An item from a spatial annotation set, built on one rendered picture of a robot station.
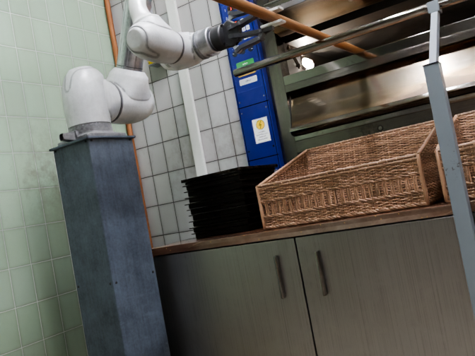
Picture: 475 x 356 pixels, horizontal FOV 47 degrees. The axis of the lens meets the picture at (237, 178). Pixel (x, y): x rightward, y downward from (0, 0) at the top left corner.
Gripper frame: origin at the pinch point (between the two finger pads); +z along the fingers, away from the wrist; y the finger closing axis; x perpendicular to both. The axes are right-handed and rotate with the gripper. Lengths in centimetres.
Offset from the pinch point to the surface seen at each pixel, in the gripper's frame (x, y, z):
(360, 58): -67, 4, 2
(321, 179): -17, 49, -2
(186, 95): -64, -3, -82
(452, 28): -67, 3, 37
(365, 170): -18, 48, 13
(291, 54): -29.0, 3.9, -9.2
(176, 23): -64, -37, -80
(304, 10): -58, -19, -14
